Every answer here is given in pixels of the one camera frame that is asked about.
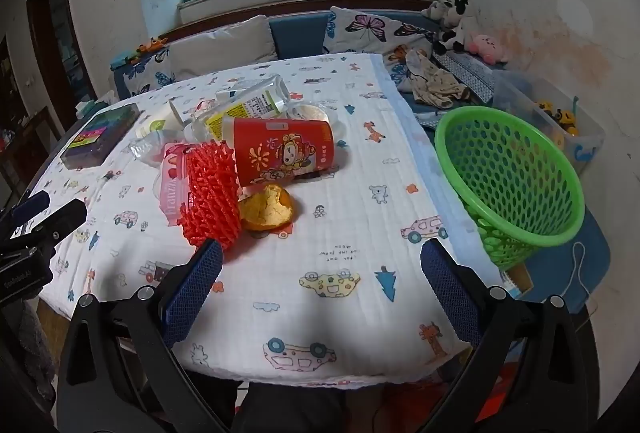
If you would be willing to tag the pink plush toy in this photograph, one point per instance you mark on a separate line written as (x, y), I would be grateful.
(485, 47)

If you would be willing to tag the orange peel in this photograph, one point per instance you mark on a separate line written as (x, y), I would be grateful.
(265, 213)

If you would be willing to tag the clear bottle with yellow label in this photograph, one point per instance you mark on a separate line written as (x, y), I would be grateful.
(217, 125)

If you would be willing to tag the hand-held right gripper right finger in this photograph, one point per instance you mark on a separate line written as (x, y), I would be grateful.
(450, 293)

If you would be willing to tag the brown wooden door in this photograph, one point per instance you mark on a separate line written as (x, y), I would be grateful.
(55, 38)

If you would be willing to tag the red printed paper cup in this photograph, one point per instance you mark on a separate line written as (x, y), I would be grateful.
(280, 148)

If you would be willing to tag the red foam fruit net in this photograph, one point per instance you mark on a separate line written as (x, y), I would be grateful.
(210, 193)

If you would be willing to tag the person's dark trousers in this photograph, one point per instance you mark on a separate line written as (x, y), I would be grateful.
(290, 408)

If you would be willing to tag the clear plastic bottle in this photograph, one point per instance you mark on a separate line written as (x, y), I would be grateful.
(260, 100)

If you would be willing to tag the large butterfly print pillow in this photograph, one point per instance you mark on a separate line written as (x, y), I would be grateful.
(370, 30)

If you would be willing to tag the dark box with colourful print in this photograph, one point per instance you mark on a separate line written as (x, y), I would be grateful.
(100, 138)

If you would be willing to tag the green plastic mesh basket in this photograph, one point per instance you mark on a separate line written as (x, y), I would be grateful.
(442, 153)

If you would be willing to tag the yellow toy truck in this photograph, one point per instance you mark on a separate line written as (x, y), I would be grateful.
(562, 118)

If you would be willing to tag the cow plush toy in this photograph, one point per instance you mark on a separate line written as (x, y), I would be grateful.
(457, 38)

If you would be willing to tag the white lid cup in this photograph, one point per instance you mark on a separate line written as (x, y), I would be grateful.
(336, 128)

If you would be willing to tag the printed white blanket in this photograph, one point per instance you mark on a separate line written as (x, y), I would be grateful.
(325, 233)

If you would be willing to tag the teal tissue packet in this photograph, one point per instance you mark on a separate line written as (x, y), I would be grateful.
(90, 107)

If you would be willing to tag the clear plastic storage box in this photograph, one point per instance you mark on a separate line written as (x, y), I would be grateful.
(585, 148)

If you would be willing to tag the orange toy figure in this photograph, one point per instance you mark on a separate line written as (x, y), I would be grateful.
(152, 45)

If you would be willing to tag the clear plastic wrapper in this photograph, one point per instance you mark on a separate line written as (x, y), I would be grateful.
(145, 146)

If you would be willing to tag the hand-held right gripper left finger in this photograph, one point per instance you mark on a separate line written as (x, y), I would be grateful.
(195, 288)

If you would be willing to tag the blue white patterned cloth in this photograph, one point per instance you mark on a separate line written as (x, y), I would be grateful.
(430, 118)
(475, 78)

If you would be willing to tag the small butterfly print pillow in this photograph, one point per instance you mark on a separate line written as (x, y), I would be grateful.
(150, 73)

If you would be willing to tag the grey white plush toy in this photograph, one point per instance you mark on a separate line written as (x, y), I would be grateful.
(434, 10)

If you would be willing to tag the beige cushion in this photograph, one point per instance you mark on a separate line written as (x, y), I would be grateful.
(225, 43)

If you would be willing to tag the white plastic cup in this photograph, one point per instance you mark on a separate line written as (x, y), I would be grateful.
(160, 118)

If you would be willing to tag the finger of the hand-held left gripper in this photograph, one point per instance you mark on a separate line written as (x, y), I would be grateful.
(30, 206)
(65, 217)

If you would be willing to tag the beige printed clothing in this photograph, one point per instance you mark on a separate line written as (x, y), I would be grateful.
(435, 83)

